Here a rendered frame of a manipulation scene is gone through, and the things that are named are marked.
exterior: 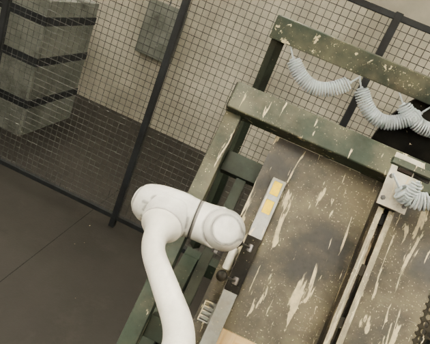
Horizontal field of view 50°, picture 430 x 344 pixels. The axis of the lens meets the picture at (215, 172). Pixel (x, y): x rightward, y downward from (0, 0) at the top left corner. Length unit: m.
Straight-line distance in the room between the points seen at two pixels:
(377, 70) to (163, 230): 1.30
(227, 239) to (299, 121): 0.67
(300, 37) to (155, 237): 1.27
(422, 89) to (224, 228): 1.29
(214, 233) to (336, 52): 1.21
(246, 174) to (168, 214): 0.66
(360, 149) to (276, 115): 0.31
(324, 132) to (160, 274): 0.86
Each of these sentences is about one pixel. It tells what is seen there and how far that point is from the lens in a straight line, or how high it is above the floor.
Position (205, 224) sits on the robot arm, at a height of 1.74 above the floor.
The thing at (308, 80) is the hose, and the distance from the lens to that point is 2.07.
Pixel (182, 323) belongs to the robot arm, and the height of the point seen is 1.67.
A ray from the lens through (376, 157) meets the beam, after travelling 1.67.
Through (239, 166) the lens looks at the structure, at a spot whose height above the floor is 1.68.
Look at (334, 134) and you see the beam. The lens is 1.65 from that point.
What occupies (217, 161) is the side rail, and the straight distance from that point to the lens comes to 1.64.
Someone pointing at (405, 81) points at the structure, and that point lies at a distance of 2.13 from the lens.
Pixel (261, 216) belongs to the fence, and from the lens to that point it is 1.63.
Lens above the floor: 2.28
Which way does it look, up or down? 22 degrees down
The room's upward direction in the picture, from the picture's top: 22 degrees clockwise
